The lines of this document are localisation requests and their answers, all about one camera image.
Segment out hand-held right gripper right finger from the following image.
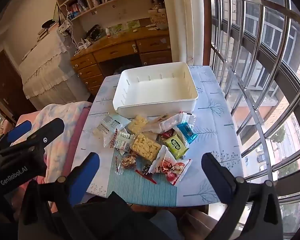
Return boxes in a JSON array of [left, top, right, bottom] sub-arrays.
[[201, 152, 283, 240]]

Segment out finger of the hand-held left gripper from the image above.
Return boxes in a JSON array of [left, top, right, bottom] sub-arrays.
[[0, 120, 32, 151], [11, 118, 65, 153]]

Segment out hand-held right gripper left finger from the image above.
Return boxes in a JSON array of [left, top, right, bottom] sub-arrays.
[[17, 152, 100, 240]]

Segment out small clear candy wrapper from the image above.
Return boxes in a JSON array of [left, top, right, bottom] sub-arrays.
[[115, 154, 138, 173]]

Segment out long red white snack packet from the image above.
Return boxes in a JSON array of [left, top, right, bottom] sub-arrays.
[[148, 145, 192, 186]]

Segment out red white label snack packet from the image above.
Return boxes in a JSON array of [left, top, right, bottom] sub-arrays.
[[112, 129, 135, 155]]

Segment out green snack packet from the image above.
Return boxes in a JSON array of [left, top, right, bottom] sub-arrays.
[[162, 135, 190, 160]]

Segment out dark snack packet red edge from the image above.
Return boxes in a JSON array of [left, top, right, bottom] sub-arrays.
[[135, 164, 157, 185]]

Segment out clear packet yellow puffs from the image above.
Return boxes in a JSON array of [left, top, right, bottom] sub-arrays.
[[130, 132, 163, 162]]

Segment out dark red brown snack packet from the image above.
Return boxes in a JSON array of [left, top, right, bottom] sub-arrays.
[[160, 129, 175, 140]]

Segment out white clear barcode snack packet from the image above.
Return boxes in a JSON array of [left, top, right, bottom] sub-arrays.
[[180, 112, 197, 130]]

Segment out clear packet yellow crumbly snack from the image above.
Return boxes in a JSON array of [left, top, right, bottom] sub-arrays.
[[127, 114, 148, 134]]

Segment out frosted orange cracker packet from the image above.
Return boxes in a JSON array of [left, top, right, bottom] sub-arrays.
[[142, 113, 184, 137]]

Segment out white plastic storage bin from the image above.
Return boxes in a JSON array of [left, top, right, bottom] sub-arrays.
[[112, 62, 199, 117]]

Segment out pastel fleece blanket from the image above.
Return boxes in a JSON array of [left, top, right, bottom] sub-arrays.
[[11, 101, 93, 178]]

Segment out pink sofa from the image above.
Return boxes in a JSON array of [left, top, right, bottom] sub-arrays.
[[15, 102, 94, 205]]

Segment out brown wooden door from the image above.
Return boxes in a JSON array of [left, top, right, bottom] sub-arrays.
[[0, 49, 37, 120]]

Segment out white lace covered furniture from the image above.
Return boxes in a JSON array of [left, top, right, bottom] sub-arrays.
[[18, 27, 90, 110]]

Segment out person's legs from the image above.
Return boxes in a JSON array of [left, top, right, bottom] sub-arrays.
[[72, 191, 217, 240]]

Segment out wooden desk with drawers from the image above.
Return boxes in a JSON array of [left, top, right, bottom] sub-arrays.
[[70, 17, 172, 96]]

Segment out dark patterned pouch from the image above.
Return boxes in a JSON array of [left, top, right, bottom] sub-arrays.
[[86, 24, 102, 43]]

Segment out wooden bookshelf hutch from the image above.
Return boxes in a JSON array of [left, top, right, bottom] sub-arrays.
[[52, 0, 165, 30]]

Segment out cream curtain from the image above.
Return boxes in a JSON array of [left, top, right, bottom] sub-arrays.
[[162, 0, 210, 67]]

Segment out floral print box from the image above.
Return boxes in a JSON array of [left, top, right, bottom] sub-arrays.
[[150, 11, 168, 29]]

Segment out dark-haired doll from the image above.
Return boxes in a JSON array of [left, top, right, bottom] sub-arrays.
[[149, 0, 165, 12]]

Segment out white charger with cables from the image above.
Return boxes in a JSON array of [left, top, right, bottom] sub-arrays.
[[76, 39, 92, 52]]

